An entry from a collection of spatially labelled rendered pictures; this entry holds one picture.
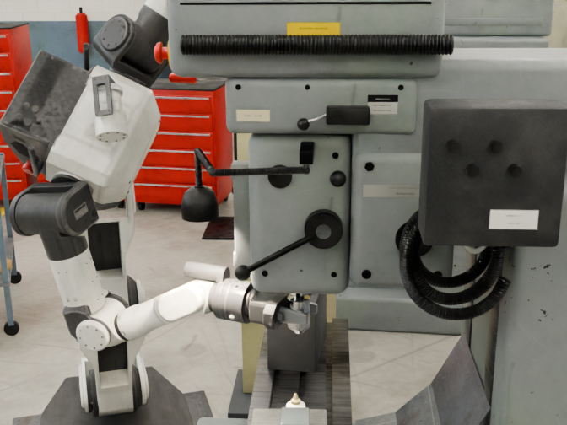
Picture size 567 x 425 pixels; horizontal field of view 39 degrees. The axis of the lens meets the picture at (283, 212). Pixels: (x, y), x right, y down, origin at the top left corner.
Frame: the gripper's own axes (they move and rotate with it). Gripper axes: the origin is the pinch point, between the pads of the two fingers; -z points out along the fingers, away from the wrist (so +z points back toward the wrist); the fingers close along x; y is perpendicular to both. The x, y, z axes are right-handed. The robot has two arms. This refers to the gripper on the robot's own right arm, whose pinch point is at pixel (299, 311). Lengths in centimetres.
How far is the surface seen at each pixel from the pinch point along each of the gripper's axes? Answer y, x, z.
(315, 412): 16.6, -9.4, -7.3
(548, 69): -51, 4, -44
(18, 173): 97, 354, 380
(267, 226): -21.7, -11.2, 2.2
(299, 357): 23.7, 23.2, 8.8
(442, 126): -46, -28, -32
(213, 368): 125, 172, 112
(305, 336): 18.1, 23.6, 7.4
